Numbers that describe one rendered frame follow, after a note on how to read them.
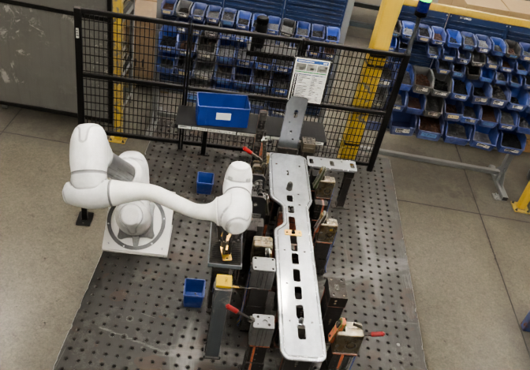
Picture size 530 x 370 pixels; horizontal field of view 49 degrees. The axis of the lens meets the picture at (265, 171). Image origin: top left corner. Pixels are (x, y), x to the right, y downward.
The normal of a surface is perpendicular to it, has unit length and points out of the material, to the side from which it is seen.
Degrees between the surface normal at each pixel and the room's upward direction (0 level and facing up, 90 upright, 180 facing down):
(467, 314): 0
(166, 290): 0
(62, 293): 0
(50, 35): 89
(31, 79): 93
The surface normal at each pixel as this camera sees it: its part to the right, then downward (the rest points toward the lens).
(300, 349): 0.16, -0.79
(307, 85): 0.02, 0.60
